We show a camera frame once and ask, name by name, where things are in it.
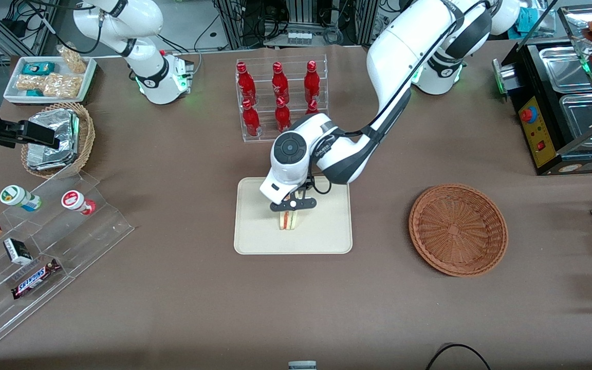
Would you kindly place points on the teal cloth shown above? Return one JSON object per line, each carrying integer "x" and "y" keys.
{"x": 526, "y": 20}

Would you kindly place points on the Snickers chocolate bar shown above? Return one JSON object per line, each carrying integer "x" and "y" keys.
{"x": 35, "y": 279}

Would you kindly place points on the steel food pan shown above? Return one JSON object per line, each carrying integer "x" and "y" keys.
{"x": 584, "y": 118}
{"x": 563, "y": 69}

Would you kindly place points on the white rectangular snack tray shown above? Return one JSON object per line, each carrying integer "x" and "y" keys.
{"x": 11, "y": 92}

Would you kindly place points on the green lid yogurt cup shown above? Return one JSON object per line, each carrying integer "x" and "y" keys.
{"x": 16, "y": 197}

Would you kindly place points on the brown round wicker basket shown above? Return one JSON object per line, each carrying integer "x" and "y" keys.
{"x": 458, "y": 231}

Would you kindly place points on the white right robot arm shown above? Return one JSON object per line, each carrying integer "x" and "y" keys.
{"x": 147, "y": 61}

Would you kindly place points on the triangular sandwich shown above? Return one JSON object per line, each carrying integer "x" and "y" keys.
{"x": 288, "y": 221}

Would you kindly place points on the red soda bottle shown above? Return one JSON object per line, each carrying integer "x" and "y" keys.
{"x": 246, "y": 85}
{"x": 281, "y": 115}
{"x": 312, "y": 82}
{"x": 312, "y": 107}
{"x": 251, "y": 121}
{"x": 279, "y": 85}

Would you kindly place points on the clear bag of peanuts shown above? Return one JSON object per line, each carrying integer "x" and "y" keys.
{"x": 74, "y": 60}
{"x": 63, "y": 86}
{"x": 30, "y": 82}

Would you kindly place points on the red lid yogurt cup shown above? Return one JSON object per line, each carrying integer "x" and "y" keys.
{"x": 75, "y": 200}

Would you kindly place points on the small black white box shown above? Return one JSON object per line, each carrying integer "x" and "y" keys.
{"x": 17, "y": 252}

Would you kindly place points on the clear acrylic stepped shelf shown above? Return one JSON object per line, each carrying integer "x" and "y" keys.
{"x": 85, "y": 241}

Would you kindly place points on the small teal snack box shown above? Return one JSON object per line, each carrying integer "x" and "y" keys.
{"x": 34, "y": 93}

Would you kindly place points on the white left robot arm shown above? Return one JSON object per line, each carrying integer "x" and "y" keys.
{"x": 404, "y": 46}

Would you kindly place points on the clear acrylic bottle rack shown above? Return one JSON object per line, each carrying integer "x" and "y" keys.
{"x": 262, "y": 77}

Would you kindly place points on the aluminium frame rail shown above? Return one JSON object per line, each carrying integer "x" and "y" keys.
{"x": 3, "y": 35}

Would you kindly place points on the black food warmer appliance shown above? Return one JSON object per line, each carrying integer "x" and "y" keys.
{"x": 537, "y": 133}

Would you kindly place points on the tan wicker basket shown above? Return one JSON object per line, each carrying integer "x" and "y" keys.
{"x": 86, "y": 133}

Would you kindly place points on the grey device edge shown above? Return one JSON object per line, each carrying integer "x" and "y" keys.
{"x": 302, "y": 366}

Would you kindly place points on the cream rectangular plastic tray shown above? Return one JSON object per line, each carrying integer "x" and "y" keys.
{"x": 321, "y": 231}

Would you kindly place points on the silver foil wrapped package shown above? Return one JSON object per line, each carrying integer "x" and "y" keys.
{"x": 62, "y": 128}
{"x": 49, "y": 162}

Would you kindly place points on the white power strip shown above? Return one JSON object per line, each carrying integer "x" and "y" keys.
{"x": 299, "y": 37}

